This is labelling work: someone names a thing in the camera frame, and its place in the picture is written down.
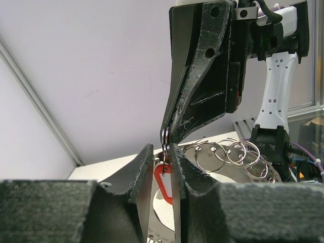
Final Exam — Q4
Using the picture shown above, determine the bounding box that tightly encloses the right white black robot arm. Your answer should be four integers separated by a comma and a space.
159, 1, 309, 182

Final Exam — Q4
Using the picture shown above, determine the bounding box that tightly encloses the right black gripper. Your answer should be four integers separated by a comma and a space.
161, 1, 258, 143

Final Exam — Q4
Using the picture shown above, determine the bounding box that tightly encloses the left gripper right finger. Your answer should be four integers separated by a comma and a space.
170, 144, 323, 242

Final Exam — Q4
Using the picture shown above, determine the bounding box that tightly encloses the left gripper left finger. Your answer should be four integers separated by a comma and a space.
1, 144, 153, 242

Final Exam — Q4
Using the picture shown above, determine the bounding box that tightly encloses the aluminium mounting rail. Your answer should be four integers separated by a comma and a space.
232, 117, 257, 139

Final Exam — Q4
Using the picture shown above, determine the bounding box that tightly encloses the silver key red tag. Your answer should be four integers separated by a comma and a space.
154, 163, 173, 205

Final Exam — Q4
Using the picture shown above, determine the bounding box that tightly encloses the left aluminium frame post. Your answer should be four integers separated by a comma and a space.
1, 37, 85, 167

